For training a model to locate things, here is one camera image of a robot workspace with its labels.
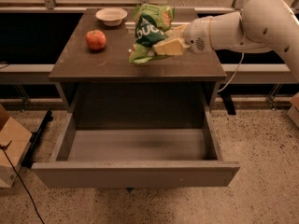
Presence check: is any cardboard box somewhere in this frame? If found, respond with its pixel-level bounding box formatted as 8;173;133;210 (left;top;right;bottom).
0;105;32;188

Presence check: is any grey drawer cabinet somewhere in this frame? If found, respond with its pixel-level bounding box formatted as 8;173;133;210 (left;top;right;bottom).
49;9;225;130

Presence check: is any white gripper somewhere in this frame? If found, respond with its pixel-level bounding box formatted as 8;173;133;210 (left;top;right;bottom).
152;16;213;56

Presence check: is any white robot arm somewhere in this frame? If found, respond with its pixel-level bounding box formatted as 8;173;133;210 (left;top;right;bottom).
152;0;299;79

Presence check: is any open grey top drawer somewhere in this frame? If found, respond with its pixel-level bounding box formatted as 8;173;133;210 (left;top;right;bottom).
32;92;240;189

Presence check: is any black table leg foot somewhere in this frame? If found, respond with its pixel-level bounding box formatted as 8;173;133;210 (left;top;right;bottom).
219;87;236;115

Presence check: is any white hanging cable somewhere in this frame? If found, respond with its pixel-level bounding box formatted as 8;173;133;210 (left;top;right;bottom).
217;51;245;93

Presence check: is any black metal floor bar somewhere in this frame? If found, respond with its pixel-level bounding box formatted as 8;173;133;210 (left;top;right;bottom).
21;110;53;168

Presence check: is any white paper bowl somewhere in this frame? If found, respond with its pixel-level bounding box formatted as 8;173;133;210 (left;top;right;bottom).
95;7;127;27

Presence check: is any red apple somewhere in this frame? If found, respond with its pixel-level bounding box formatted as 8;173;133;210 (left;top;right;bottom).
85;30;107;50

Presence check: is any green rice chip bag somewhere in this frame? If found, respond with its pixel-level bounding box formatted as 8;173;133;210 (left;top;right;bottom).
129;3;175;64

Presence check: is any black floor cable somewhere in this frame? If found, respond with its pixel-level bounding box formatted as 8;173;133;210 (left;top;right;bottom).
0;145;46;224

